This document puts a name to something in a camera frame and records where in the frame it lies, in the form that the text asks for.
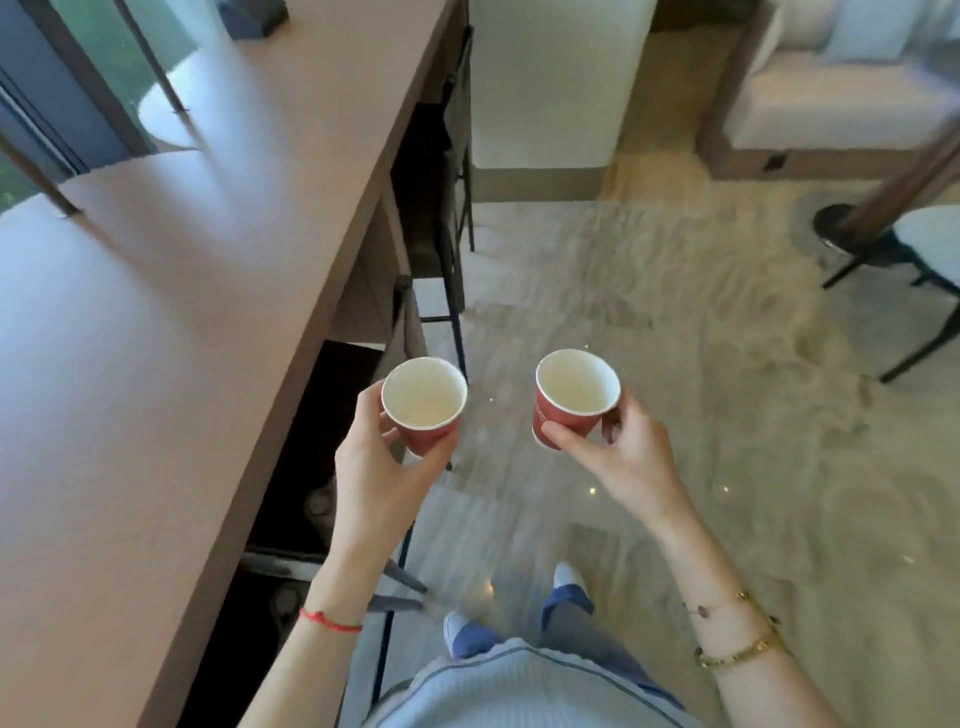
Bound red string bracelet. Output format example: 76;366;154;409
298;607;364;635

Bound dark box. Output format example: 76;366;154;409
216;0;291;41

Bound white right shoe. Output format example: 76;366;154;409
552;562;588;601

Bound gold bangle bracelet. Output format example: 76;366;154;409
693;616;793;670

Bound white left shoe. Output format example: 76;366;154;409
442;611;475;660

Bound white cabinet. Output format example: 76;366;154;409
468;0;660;204

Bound beige sofa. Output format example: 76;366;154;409
696;0;960;182

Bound long brown wooden desk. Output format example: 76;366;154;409
0;0;471;728

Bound person's right forearm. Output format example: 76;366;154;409
648;501;847;728

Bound table post with black base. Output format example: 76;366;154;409
813;112;960;257

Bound blue jeans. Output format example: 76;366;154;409
450;588;685;711

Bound black metal chair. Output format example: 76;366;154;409
390;26;478;376
240;274;471;728

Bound black chair with white seat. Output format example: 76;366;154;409
821;204;960;384

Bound light grey cushion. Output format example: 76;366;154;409
817;0;933;66

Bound white shoe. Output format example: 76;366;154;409
442;611;475;660
552;562;588;601

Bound person's right hand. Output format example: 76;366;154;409
540;390;696;538

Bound person's left hand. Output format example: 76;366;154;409
330;381;460;558

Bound person's left forearm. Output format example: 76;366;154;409
238;551;399;728

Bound light blue knit top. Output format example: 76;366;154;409
363;637;708;728

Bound red paper cup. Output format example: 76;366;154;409
381;357;469;459
531;348;622;452

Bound thin gold chain bracelet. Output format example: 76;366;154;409
682;591;756;621

